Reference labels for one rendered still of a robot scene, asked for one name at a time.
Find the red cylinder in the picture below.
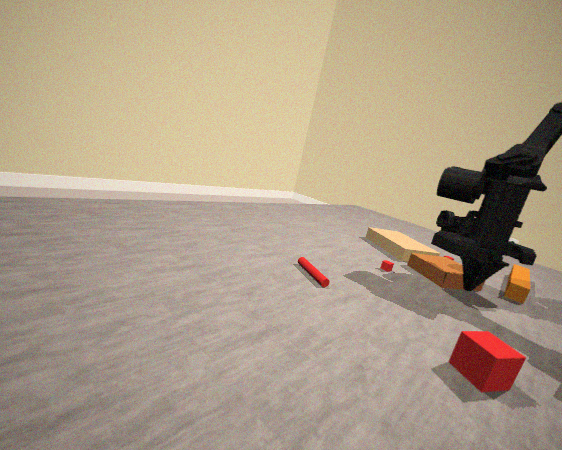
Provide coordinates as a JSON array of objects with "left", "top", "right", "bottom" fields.
[{"left": 298, "top": 257, "right": 329, "bottom": 287}]

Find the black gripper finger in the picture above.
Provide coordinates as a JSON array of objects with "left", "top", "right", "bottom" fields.
[
  {"left": 460, "top": 256, "right": 493, "bottom": 291},
  {"left": 470, "top": 258, "right": 510, "bottom": 291}
]

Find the orange square block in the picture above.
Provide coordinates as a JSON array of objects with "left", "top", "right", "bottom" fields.
[{"left": 407, "top": 253, "right": 465, "bottom": 290}]

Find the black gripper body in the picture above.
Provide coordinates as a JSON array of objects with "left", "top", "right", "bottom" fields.
[{"left": 431, "top": 206, "right": 537, "bottom": 265}]

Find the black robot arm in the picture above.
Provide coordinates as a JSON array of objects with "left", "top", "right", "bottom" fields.
[{"left": 436, "top": 102, "right": 562, "bottom": 236}]

